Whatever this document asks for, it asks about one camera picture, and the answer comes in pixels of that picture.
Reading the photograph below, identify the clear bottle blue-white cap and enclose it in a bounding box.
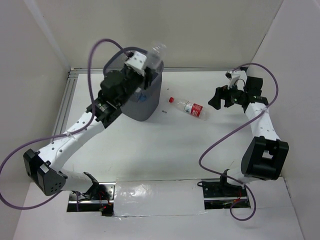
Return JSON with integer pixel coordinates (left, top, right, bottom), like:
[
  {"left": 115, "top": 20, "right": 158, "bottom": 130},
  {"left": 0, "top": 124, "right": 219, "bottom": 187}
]
[{"left": 143, "top": 42, "right": 167, "bottom": 75}]

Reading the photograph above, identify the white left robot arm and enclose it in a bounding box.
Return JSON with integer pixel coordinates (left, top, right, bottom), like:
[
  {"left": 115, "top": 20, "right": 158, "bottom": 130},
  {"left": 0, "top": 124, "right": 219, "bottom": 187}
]
[{"left": 23, "top": 66, "right": 156, "bottom": 200}]

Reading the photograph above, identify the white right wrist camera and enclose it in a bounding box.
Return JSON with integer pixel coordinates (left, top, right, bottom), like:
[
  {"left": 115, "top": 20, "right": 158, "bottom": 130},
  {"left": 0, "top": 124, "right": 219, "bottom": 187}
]
[{"left": 225, "top": 70, "right": 247, "bottom": 89}]

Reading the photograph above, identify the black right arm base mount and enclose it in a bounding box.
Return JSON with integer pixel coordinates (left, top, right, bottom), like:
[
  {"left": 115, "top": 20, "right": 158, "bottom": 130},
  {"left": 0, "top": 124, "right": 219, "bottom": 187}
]
[{"left": 197, "top": 180, "right": 248, "bottom": 200}]

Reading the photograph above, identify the red label red cap bottle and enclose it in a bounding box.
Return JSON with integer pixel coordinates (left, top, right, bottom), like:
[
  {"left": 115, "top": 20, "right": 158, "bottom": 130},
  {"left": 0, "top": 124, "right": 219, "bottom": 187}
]
[{"left": 168, "top": 96, "right": 209, "bottom": 121}]

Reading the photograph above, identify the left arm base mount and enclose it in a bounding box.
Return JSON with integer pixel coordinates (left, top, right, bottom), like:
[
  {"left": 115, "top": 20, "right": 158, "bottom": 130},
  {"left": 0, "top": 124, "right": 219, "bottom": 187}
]
[{"left": 66, "top": 172, "right": 116, "bottom": 217}]

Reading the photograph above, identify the aluminium frame rail back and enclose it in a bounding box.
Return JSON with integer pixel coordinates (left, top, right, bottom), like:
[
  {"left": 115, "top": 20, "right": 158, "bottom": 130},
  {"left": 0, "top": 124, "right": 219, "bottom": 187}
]
[{"left": 68, "top": 66, "right": 248, "bottom": 75}]

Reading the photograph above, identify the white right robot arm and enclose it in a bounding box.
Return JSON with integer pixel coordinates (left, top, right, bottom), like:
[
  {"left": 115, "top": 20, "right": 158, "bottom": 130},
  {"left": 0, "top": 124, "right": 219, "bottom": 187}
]
[{"left": 208, "top": 72, "right": 289, "bottom": 196}]

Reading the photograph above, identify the blue label blue cap bottle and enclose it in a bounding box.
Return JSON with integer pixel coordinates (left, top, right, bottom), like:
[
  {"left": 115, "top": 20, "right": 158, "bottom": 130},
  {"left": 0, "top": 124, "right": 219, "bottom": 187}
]
[{"left": 137, "top": 94, "right": 148, "bottom": 103}]

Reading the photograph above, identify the aluminium frame rail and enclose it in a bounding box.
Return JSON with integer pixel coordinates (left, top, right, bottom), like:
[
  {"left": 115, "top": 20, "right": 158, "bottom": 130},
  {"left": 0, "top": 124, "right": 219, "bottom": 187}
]
[
  {"left": 52, "top": 74, "right": 79, "bottom": 136},
  {"left": 68, "top": 66, "right": 248, "bottom": 75}
]

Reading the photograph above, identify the grey mesh waste bin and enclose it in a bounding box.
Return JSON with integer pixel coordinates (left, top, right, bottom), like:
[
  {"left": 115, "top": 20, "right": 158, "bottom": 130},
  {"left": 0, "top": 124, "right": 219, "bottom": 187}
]
[{"left": 102, "top": 46, "right": 164, "bottom": 122}]

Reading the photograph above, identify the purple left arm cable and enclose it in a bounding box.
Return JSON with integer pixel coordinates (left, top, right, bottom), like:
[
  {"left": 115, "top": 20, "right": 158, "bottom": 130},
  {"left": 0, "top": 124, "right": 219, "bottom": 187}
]
[{"left": 0, "top": 38, "right": 133, "bottom": 210}]

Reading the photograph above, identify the silver reflective tape sheet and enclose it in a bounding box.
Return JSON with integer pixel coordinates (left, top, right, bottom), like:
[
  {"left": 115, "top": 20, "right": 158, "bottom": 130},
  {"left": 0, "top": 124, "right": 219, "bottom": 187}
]
[{"left": 113, "top": 180, "right": 206, "bottom": 217}]

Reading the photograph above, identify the aluminium frame rail left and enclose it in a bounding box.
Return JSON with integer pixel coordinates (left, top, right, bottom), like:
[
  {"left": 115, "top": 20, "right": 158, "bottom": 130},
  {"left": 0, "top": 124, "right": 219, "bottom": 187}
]
[{"left": 52, "top": 74, "right": 79, "bottom": 136}]

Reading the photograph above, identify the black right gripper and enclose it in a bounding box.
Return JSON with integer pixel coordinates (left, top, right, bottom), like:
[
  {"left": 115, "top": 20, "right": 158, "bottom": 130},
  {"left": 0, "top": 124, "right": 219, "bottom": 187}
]
[{"left": 207, "top": 80, "right": 247, "bottom": 110}]

